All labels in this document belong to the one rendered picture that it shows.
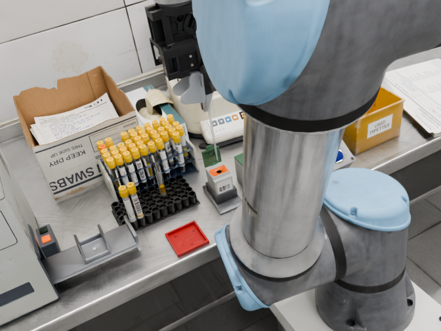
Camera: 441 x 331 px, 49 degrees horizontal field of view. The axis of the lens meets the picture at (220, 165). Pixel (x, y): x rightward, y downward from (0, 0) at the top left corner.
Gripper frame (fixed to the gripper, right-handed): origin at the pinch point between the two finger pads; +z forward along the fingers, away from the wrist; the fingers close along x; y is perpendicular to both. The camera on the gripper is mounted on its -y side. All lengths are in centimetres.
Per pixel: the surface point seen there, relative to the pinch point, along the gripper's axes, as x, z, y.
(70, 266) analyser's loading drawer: 5.2, 20.3, 33.4
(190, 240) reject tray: 7.5, 24.1, 10.7
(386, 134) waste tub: 3.2, 22.1, -41.0
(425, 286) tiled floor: -6, 112, -76
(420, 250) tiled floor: -20, 112, -87
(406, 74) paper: -16, 23, -64
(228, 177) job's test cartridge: 1.9, 17.5, -1.4
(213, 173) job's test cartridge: -0.2, 16.6, 1.0
